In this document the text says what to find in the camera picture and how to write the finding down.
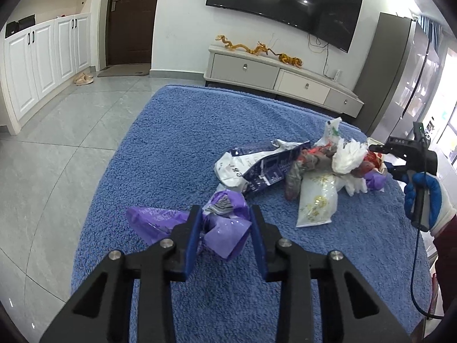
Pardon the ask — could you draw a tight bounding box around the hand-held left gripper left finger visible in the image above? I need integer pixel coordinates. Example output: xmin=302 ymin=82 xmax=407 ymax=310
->
xmin=39 ymin=205 xmax=204 ymax=343

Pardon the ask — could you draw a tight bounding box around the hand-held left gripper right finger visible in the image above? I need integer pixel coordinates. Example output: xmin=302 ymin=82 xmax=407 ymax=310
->
xmin=250 ymin=205 xmax=411 ymax=343

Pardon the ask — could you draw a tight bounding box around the red plastic wrapper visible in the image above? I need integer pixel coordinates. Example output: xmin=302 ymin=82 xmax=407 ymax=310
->
xmin=352 ymin=150 xmax=385 ymax=178

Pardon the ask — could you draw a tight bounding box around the grey translucent bag with red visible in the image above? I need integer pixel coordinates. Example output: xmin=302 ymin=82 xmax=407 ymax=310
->
xmin=284 ymin=145 xmax=340 ymax=201

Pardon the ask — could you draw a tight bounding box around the person's right forearm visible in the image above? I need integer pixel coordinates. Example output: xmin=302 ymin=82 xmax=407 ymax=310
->
xmin=430 ymin=214 xmax=457 ymax=317

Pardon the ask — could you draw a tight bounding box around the person's right hand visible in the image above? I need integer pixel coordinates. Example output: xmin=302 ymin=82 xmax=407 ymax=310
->
xmin=403 ymin=171 xmax=457 ymax=236

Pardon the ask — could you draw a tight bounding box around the small purple plastic bag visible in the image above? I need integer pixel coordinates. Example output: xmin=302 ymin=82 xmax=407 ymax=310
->
xmin=366 ymin=169 xmax=388 ymax=192

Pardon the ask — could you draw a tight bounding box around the white pouch with green print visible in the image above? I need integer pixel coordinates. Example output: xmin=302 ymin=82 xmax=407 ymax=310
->
xmin=314 ymin=117 xmax=343 ymax=148

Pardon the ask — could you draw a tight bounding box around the clear bag with yellow print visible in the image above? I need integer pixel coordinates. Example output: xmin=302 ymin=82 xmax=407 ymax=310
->
xmin=296 ymin=173 xmax=339 ymax=228

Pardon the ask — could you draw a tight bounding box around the grey steel refrigerator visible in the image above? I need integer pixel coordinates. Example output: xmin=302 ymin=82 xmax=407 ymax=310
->
xmin=353 ymin=12 xmax=444 ymax=144

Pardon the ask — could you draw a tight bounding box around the purple printed flat wrapper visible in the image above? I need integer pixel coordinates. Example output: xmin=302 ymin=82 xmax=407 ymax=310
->
xmin=234 ymin=139 xmax=312 ymax=196

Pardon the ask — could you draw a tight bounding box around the white plastic mailer bag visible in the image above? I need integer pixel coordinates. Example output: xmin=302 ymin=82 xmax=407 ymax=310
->
xmin=214 ymin=148 xmax=272 ymax=191

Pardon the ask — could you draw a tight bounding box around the blue fluffy blanket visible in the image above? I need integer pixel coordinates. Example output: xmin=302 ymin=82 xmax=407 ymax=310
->
xmin=70 ymin=85 xmax=434 ymax=343

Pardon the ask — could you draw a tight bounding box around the yellow tiger ornament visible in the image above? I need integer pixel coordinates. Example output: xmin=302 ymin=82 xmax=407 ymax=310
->
xmin=278 ymin=53 xmax=305 ymax=68

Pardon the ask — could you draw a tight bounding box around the blue striped curtain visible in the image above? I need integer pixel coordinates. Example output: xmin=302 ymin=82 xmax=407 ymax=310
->
xmin=418 ymin=14 xmax=443 ymax=49

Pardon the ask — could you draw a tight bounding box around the yellow dragon ornament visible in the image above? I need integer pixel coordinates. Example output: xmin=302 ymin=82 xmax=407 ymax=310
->
xmin=250 ymin=41 xmax=276 ymax=57
xmin=215 ymin=35 xmax=251 ymax=53

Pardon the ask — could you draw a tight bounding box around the white television cabinet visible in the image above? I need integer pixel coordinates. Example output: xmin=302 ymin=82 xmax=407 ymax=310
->
xmin=203 ymin=45 xmax=365 ymax=118

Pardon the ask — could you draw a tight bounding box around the grey doormat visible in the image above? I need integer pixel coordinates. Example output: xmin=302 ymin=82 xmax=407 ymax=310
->
xmin=97 ymin=63 xmax=151 ymax=78

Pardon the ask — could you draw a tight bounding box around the white floor cabinet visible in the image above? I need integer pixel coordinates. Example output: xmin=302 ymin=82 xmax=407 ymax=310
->
xmin=0 ymin=12 xmax=92 ymax=135

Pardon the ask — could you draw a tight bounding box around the dark brown door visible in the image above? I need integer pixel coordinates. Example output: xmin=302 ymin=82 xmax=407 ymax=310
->
xmin=106 ymin=0 xmax=164 ymax=67

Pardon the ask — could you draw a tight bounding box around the black bag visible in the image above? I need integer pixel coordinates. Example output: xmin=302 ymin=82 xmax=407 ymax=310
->
xmin=5 ymin=14 xmax=36 ymax=39

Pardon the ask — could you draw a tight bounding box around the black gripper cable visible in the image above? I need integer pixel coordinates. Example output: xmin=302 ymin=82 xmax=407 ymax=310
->
xmin=409 ymin=229 xmax=445 ymax=320

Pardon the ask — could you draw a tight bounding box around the black television cable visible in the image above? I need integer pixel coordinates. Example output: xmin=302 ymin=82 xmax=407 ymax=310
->
xmin=309 ymin=35 xmax=330 ymax=76

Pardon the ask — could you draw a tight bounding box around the black wall television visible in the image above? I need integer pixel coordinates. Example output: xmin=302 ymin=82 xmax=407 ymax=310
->
xmin=206 ymin=0 xmax=364 ymax=53

